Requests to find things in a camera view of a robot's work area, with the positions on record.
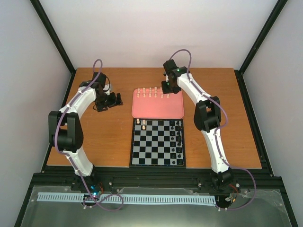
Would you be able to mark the right black frame post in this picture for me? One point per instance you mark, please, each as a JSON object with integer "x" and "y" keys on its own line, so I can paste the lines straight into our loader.
{"x": 273, "y": 16}

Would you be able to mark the black aluminium frame base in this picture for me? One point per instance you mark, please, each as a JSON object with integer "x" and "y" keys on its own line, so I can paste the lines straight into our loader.
{"x": 167, "y": 179}

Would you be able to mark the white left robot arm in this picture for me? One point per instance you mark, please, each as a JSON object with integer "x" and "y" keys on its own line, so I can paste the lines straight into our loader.
{"x": 65, "y": 130}

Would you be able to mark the black white chessboard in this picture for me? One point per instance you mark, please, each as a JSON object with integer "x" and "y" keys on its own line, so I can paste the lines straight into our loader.
{"x": 151, "y": 147}

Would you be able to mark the left black frame post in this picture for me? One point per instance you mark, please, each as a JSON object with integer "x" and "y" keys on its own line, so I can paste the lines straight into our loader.
{"x": 38, "y": 7}

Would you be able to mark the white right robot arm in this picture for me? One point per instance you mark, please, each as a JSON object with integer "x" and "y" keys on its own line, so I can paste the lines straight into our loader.
{"x": 207, "y": 118}

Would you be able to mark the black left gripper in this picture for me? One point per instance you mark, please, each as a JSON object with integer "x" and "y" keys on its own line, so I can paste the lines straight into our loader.
{"x": 112, "y": 103}

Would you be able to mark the black frame post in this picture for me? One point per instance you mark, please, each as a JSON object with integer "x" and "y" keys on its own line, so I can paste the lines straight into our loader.
{"x": 273, "y": 16}
{"x": 38, "y": 7}

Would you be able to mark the pink plastic tray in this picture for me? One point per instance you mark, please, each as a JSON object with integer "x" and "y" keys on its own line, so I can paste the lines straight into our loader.
{"x": 157, "y": 108}

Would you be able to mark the light blue slotted cable duct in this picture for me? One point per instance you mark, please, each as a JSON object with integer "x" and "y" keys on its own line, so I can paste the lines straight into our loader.
{"x": 129, "y": 199}

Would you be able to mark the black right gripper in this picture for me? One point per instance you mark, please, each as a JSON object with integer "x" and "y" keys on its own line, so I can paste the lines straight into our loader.
{"x": 165, "y": 91}

